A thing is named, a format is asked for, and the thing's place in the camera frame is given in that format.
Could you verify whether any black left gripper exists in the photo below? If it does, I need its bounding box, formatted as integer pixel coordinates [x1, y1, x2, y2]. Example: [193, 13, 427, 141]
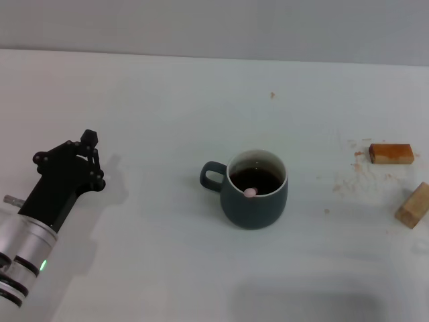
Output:
[18, 129, 107, 234]

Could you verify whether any dark grey coffee cup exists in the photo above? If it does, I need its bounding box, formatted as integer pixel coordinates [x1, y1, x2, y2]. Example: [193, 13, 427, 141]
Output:
[200, 148, 289, 231]

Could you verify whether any pale wooden block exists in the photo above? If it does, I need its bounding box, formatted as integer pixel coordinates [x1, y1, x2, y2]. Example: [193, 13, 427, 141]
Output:
[394, 182, 429, 229]

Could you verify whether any metal plug on left wrist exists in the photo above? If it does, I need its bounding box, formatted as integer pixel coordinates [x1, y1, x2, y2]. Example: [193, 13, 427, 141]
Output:
[3, 194, 26, 207]

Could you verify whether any brown stained wooden block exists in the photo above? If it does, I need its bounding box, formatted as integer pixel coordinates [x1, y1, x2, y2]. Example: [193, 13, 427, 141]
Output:
[368, 143, 414, 165]

